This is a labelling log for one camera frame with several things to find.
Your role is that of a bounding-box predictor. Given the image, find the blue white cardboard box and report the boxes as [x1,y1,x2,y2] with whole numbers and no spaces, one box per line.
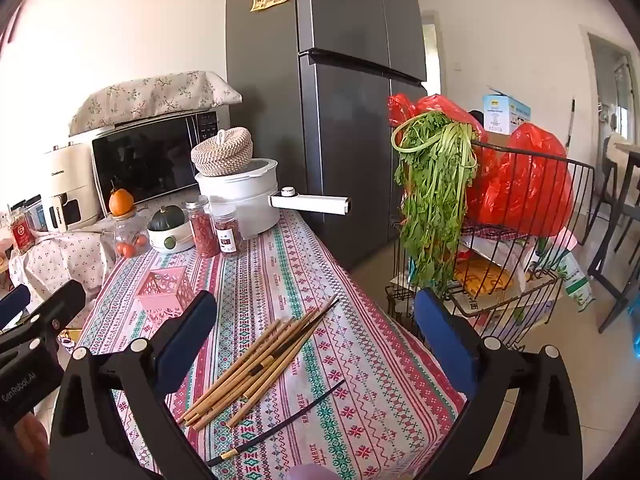
[482,91,532,136]

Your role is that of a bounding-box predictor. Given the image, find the mop stick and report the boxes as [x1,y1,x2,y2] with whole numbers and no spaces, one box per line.
[564,99,577,156]

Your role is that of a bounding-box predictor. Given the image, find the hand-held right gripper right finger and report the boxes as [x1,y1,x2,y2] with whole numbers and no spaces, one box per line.
[414,287,586,480]

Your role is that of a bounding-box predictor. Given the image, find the black wire basket rack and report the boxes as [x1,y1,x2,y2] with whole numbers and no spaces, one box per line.
[385,137,596,356]

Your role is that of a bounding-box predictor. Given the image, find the pink plastic utensil holder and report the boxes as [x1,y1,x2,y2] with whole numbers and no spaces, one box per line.
[134,266,196,313]

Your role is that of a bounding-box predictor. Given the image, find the bunch of bamboo chopsticks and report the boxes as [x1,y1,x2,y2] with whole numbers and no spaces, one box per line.
[176,310,326,431]

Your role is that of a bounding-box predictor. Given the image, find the orange fruit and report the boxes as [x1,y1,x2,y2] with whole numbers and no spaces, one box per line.
[108,187,136,217]

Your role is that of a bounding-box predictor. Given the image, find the red label clear jar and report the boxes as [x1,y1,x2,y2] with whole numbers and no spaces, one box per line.
[10,207,37,256]

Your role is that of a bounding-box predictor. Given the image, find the green white bag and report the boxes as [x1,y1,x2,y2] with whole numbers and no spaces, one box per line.
[532,247,595,313]

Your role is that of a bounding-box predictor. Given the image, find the yellow packet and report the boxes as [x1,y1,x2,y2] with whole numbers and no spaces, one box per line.
[452,257,513,296]

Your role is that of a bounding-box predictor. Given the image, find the short labelled spice jar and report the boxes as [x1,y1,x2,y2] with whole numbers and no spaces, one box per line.
[212,208,245,258]

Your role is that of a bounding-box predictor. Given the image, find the white electric pot with handle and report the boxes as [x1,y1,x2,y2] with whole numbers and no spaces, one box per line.
[194,157,352,238]

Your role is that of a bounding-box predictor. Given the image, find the floral microwave cover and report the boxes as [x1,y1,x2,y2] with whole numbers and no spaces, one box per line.
[68,70,243,137]

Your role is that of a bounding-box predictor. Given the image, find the red plastic bag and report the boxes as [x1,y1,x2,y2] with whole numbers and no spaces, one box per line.
[467,122,575,238]
[387,92,501,216]

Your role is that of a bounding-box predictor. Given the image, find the small green pumpkin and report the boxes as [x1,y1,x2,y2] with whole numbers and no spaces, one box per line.
[151,205,188,233]

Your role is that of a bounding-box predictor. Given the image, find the red green patterned tablecloth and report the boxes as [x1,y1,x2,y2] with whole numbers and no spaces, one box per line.
[75,207,468,480]

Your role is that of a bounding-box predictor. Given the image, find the white bowl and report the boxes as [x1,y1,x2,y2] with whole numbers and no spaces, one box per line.
[146,220,195,254]

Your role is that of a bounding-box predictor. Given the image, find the clear glass jar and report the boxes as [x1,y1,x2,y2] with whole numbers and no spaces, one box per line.
[111,210,151,259]

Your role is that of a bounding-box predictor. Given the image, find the white floral cloth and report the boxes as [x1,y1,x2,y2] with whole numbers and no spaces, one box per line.
[9,230,118,306]

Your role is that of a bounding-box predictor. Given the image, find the black chopstick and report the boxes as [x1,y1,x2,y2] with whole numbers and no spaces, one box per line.
[247,296,341,376]
[205,379,347,467]

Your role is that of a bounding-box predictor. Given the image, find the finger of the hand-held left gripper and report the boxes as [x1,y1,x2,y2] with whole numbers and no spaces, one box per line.
[0,279,88,367]
[0,285,32,331]

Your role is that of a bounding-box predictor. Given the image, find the black white microwave oven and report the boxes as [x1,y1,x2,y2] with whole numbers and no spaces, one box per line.
[91,109,221,207]

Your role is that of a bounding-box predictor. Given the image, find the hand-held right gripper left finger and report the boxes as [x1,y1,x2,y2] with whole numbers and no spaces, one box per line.
[50,290,218,480]

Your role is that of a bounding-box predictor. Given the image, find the cream air fryer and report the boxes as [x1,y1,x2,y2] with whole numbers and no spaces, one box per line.
[39,140,103,233]

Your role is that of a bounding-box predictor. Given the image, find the woven lidded basket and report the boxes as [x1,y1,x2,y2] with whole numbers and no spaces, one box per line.
[190,127,254,177]

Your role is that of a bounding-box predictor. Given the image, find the clear container with black lid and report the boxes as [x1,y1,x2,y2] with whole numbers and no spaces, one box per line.
[22,194,47,231]

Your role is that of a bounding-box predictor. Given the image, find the person's right hand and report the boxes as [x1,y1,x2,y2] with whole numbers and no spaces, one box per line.
[287,462,336,480]

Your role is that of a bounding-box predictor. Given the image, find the grey refrigerator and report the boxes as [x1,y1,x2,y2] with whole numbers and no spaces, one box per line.
[225,0,428,271]

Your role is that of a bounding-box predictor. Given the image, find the tall red spice jar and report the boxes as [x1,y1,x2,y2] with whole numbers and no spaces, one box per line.
[184,196,221,259]

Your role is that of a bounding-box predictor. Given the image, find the bunch of leafy greens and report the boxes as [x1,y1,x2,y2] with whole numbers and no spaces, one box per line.
[391,111,488,291]

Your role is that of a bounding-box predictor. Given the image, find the black chair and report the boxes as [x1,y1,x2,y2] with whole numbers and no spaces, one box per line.
[587,137,640,333]

